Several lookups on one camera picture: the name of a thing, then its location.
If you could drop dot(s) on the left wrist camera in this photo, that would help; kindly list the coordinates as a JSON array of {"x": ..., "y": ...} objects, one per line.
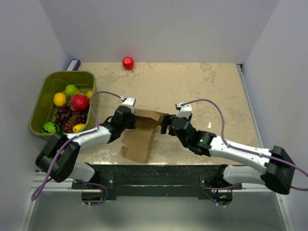
[{"x": 129, "y": 102}]

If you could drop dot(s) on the small watermelon toy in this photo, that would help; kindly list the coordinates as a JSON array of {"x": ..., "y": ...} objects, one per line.
[{"x": 50, "y": 128}]

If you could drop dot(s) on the green plastic bin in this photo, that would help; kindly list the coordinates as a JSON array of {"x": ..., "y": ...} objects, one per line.
[{"x": 44, "y": 110}]

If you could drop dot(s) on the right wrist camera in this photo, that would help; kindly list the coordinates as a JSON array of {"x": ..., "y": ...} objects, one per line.
[{"x": 184, "y": 110}]

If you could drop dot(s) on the purple grapes bunch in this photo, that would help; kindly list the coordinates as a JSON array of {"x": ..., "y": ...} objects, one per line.
[{"x": 67, "y": 118}]

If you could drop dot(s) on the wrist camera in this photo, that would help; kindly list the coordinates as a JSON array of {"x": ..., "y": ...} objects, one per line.
[
  {"x": 129, "y": 102},
  {"x": 184, "y": 110}
]

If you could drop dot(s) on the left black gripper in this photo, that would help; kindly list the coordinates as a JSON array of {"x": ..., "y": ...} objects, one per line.
[{"x": 132, "y": 126}]

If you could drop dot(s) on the yellow lemon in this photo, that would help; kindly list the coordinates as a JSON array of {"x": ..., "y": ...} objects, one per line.
[{"x": 59, "y": 99}]

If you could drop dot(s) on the small orange fruit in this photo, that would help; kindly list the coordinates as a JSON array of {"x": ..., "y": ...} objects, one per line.
[{"x": 89, "y": 94}]

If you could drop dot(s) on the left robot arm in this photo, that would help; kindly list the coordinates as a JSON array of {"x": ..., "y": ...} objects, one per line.
[{"x": 58, "y": 158}]

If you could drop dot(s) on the red apple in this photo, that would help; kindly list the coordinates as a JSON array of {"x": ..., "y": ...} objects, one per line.
[{"x": 128, "y": 63}]

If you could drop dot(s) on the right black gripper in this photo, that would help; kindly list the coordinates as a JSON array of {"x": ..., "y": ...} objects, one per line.
[{"x": 166, "y": 121}]

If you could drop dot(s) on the brown cardboard box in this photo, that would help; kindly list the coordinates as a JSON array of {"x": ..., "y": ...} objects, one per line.
[{"x": 138, "y": 142}]

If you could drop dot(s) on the purple white box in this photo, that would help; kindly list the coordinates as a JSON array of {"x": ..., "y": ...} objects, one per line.
[{"x": 73, "y": 65}]

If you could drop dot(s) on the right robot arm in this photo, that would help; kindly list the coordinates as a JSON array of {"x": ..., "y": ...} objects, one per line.
[{"x": 270, "y": 167}]

